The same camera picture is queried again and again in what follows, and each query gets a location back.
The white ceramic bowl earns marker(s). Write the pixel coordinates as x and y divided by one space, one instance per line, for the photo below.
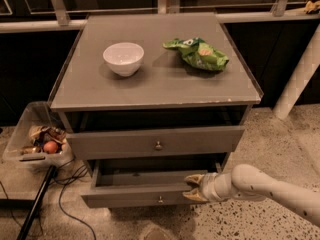
124 58

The crumpled snack wrappers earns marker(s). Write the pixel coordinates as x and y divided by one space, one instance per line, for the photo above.
39 135

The red apple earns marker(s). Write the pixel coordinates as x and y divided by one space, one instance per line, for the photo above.
50 147

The grey top drawer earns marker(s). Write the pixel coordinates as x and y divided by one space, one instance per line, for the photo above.
154 143

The black pole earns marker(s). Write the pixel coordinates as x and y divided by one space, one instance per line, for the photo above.
36 204

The white diagonal pipe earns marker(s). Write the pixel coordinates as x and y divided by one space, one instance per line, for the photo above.
301 76

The clear plastic bin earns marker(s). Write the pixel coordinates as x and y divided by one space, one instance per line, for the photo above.
38 125

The grey drawer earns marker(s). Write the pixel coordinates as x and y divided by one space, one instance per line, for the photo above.
154 143
151 181

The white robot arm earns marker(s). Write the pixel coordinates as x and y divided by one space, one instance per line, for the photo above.
246 182

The yellow object on rail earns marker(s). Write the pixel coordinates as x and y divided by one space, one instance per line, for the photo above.
312 7

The grey drawer cabinet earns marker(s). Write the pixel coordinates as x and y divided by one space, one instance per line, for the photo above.
165 92

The white railing frame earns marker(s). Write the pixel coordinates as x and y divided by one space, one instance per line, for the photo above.
63 15

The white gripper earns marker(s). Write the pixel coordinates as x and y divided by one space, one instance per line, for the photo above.
209 186

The green chip bag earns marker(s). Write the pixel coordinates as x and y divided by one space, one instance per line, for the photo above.
199 54

